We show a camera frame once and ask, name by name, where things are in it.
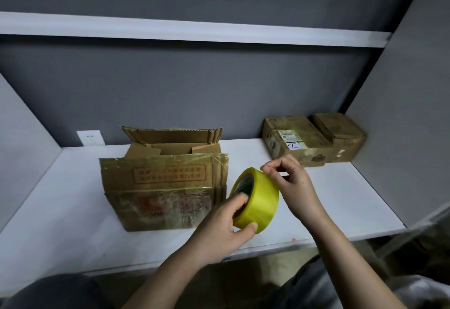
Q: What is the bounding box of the person's left leg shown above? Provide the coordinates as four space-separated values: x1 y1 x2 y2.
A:
0 274 114 309

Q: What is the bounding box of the small labelled cardboard box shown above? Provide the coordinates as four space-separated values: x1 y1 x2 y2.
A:
262 115 334 168

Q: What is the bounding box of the white shelf board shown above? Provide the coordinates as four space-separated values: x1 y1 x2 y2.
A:
0 11 392 49

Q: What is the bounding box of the white desk frame bar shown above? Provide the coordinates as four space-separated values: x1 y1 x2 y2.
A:
373 204 450 251

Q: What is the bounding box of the yellow tape roll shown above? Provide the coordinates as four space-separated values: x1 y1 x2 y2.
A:
228 167 280 234

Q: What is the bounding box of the person's right leg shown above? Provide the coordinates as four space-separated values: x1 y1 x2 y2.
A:
269 254 352 309

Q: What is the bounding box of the person's left hand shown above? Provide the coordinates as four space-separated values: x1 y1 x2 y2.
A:
187 192 259 268

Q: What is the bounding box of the person's left forearm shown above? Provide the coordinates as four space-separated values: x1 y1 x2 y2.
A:
122 244 225 309

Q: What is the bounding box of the person's right forearm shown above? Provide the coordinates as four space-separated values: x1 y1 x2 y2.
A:
309 210 407 309

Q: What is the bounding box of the person's right hand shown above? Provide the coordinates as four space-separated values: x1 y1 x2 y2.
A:
260 154 330 228

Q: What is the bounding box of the white fabric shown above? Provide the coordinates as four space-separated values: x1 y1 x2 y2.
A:
385 275 450 309

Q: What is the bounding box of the white wall socket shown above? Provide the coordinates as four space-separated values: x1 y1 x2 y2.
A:
77 130 105 147

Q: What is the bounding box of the person's leg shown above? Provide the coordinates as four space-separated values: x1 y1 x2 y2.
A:
0 274 114 309
269 254 352 309

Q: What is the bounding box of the large open cardboard box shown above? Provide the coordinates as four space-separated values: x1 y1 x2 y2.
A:
99 126 229 232

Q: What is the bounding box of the small plain cardboard box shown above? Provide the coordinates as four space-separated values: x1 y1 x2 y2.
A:
309 112 367 163

